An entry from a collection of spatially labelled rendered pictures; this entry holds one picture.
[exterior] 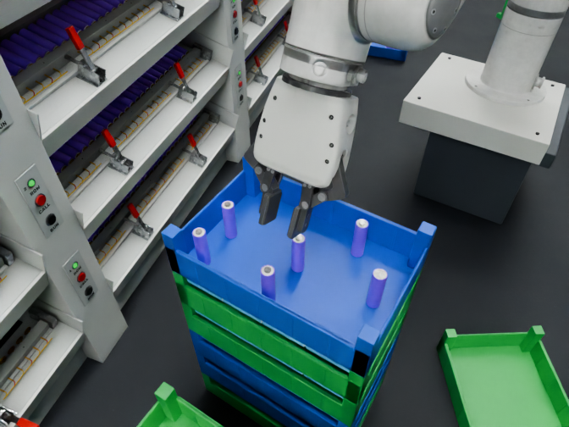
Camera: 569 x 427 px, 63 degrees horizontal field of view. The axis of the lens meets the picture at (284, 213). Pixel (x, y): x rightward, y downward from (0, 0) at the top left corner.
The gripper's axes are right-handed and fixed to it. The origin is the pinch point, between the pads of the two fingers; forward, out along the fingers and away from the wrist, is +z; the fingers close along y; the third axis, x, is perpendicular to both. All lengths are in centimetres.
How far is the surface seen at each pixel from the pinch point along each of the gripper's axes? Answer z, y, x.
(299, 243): 5.3, -1.1, -4.5
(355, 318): 12.0, -11.1, -4.9
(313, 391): 25.5, -9.2, -4.2
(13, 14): -12.9, 40.4, 6.4
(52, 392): 56, 38, 1
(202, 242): 8.8, 10.4, 0.3
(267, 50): -5, 67, -102
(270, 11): -18, 60, -88
